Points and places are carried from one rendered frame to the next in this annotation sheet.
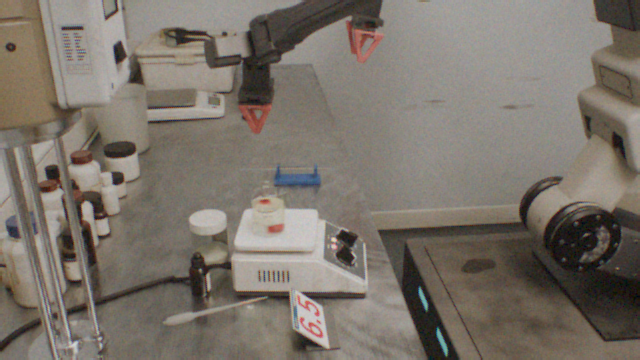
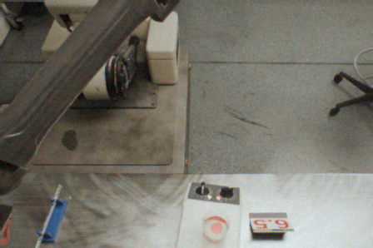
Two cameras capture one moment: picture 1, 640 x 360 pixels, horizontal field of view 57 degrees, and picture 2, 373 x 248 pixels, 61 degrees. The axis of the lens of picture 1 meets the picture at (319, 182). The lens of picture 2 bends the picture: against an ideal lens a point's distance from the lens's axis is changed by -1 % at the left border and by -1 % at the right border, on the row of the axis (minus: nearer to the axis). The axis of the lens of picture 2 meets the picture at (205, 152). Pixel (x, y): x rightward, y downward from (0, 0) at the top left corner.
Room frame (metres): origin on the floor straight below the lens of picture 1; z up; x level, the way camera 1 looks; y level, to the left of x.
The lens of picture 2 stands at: (0.79, 0.30, 1.45)
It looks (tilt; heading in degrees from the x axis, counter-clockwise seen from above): 56 degrees down; 274
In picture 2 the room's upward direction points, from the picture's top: 1 degrees clockwise
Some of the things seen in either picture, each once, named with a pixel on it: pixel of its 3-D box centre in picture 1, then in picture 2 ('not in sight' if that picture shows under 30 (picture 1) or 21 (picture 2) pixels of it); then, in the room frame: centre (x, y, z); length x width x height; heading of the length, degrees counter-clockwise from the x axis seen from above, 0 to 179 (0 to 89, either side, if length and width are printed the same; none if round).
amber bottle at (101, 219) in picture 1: (99, 217); not in sight; (0.93, 0.39, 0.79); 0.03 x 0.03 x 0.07
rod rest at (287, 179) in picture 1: (297, 173); (52, 218); (1.16, 0.05, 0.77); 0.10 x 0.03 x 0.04; 91
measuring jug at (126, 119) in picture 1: (119, 119); not in sight; (1.37, 0.48, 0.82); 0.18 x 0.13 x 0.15; 48
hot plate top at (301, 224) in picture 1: (277, 228); (209, 230); (0.80, 0.06, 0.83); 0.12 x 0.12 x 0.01; 88
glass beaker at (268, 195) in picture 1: (270, 208); (216, 227); (0.79, 0.07, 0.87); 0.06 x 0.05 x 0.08; 75
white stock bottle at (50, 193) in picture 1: (52, 204); not in sight; (0.97, 0.49, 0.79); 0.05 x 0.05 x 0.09
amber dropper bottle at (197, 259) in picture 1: (198, 272); not in sight; (0.75, 0.18, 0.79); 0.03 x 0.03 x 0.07
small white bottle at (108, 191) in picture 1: (108, 193); not in sight; (1.02, 0.40, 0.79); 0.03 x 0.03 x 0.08
